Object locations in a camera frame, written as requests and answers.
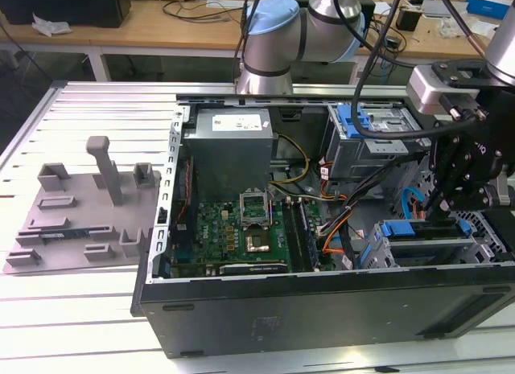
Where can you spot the black RAM slot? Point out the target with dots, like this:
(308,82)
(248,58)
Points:
(291,237)

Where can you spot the hard disk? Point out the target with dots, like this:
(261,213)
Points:
(398,228)

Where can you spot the grey power supply unit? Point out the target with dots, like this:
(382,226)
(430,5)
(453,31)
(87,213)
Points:
(229,157)

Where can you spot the CPU socket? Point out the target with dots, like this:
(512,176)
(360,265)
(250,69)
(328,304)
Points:
(257,244)

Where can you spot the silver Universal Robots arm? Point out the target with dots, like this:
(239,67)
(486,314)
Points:
(273,44)

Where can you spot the black graphics card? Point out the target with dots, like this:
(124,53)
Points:
(253,268)

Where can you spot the white paper sheet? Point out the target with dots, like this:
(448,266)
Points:
(382,9)

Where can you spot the installed RAM stick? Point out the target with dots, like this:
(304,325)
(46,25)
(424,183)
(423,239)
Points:
(307,237)

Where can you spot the crumpled clear plastic wrap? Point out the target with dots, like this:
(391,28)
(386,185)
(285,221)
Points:
(448,28)

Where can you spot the black open PC case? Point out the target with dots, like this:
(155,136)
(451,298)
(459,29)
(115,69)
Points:
(281,309)

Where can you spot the grey metal drive cage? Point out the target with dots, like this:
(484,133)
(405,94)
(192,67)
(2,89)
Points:
(354,157)

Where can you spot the crumpled white plastic bag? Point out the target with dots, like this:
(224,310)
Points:
(48,26)

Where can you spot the blue plastic cage latch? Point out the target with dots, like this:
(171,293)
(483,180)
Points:
(344,120)

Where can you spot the flat grey box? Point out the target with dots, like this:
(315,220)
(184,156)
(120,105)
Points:
(436,8)

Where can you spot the small black cube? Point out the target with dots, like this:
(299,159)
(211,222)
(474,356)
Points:
(408,20)

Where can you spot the grey metal disk bay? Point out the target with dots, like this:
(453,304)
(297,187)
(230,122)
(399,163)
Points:
(479,249)

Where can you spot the blue cardboard box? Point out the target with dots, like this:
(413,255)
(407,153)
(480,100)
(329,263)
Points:
(487,6)

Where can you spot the long wooden workbench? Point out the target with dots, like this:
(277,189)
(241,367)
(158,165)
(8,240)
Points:
(88,34)

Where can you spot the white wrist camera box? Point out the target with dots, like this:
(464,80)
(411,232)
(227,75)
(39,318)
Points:
(426,88)

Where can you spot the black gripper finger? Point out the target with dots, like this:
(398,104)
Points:
(450,161)
(479,195)

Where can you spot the green motherboard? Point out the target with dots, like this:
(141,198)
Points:
(217,233)

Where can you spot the grey parts rack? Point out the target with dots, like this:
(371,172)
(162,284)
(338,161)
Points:
(80,213)

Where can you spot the thin metal locking lever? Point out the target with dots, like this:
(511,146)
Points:
(272,211)

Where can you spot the RAM stick on rack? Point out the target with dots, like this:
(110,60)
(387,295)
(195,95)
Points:
(64,234)

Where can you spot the large black box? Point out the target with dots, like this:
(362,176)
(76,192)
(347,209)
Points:
(60,8)

